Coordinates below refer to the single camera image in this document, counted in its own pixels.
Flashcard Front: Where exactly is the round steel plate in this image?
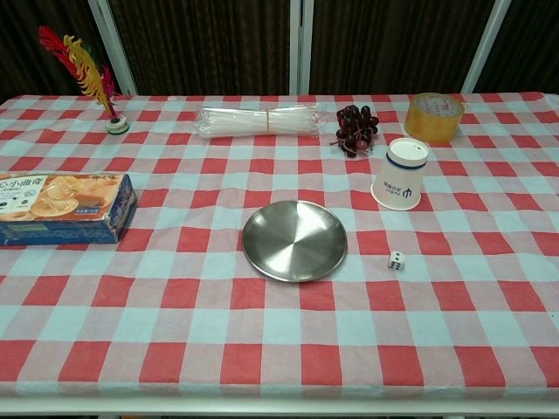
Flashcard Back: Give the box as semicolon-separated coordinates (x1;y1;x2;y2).
241;199;349;284

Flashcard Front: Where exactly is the dark brown partition panel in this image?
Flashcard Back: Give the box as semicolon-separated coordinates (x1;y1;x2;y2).
0;0;123;104
107;0;293;97
310;0;497;95
474;0;559;94

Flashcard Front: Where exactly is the red white checked tablecloth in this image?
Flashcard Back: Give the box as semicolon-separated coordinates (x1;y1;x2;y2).
0;93;559;399

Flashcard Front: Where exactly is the white partition frame post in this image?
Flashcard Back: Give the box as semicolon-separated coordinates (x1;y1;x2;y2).
461;0;513;93
86;0;139;96
289;0;315;95

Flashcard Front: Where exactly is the colourful feather shuttlecock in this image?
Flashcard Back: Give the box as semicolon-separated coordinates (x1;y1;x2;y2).
38;24;130;135

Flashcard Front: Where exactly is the white paper cup blue print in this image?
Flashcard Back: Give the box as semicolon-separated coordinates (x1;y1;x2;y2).
369;137;431;212

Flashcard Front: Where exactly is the orange blue cookie box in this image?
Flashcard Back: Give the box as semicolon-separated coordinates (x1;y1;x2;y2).
0;172;138;246

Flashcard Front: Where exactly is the white table frame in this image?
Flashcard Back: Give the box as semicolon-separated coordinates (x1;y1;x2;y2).
0;394;559;419

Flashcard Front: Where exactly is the bundle of white straws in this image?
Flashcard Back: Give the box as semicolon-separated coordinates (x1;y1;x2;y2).
194;106;325;140

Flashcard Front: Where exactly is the yellowish clear tape roll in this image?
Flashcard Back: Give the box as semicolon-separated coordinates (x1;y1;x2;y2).
403;93;466;146

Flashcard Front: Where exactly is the dark red grape bunch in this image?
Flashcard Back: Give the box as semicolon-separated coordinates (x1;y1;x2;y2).
329;104;380;158

